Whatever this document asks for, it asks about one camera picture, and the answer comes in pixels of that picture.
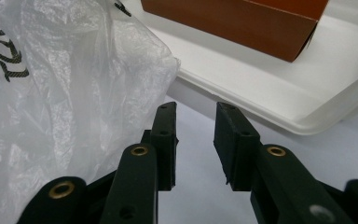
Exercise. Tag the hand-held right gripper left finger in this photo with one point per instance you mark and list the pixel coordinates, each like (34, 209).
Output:
(136, 186)

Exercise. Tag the white plastic bin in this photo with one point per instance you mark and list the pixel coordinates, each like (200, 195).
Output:
(261, 90)

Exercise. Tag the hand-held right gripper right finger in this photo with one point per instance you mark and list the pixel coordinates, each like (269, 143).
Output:
(276, 186)

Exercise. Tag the white table sheet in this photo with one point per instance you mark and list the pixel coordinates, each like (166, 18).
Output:
(195, 161)

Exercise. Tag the clear printed plastic bag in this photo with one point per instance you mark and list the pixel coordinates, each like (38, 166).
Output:
(68, 99)

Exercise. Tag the brown cardboard box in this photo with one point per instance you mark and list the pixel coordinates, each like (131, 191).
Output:
(230, 21)

